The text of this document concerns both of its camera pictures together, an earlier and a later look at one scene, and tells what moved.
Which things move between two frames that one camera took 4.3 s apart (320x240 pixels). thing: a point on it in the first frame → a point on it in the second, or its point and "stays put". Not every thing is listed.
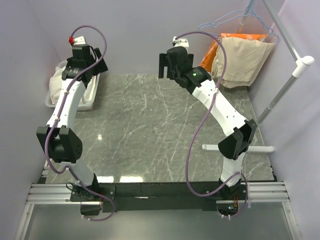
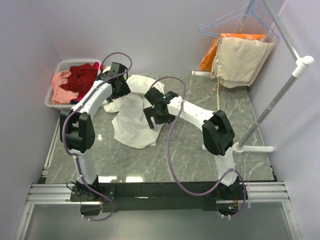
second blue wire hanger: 266,27 stays put
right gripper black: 163,61 → 148,113
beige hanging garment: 245,59 stays put
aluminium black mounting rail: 158,196 stays put
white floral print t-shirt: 55,82 → 132,129
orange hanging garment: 207,59 stays put
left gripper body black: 99,68 → 124,90
